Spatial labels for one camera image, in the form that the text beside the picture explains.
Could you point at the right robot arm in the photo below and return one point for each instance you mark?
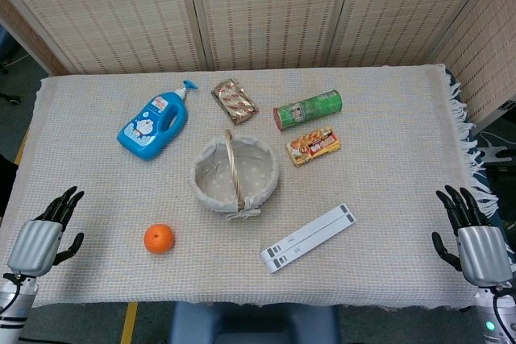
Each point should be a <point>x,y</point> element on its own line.
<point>498,313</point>

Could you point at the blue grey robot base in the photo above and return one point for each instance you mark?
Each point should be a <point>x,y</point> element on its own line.
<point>254,324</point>

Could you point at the blue detergent bottle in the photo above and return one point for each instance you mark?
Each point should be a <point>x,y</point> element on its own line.
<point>155,122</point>

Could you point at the beige woven tablecloth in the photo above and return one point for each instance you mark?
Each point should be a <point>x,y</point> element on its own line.
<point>258,187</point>

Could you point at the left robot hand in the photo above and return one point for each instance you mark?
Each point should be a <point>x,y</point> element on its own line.
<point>34,245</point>

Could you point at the woven folding screen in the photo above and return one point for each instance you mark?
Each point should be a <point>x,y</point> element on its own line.
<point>258,13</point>

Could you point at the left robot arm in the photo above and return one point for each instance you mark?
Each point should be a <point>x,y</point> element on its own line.
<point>12,303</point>

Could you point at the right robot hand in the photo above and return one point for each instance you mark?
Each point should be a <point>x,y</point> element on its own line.
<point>479,251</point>

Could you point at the gold red snack packet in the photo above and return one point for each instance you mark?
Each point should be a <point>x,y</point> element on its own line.
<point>234,101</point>

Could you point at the fabric-lined wicker basket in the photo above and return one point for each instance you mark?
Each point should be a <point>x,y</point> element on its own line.
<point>235,176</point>

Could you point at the green chips can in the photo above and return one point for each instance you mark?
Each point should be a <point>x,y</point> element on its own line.
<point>307,110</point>

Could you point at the orange fruit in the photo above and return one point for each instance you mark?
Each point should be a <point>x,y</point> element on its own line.
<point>159,238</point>

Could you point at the white folding laptop stand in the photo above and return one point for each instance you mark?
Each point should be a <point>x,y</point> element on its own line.
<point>308,238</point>

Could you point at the yellow orange snack box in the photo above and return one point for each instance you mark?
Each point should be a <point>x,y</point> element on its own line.
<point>313,146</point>

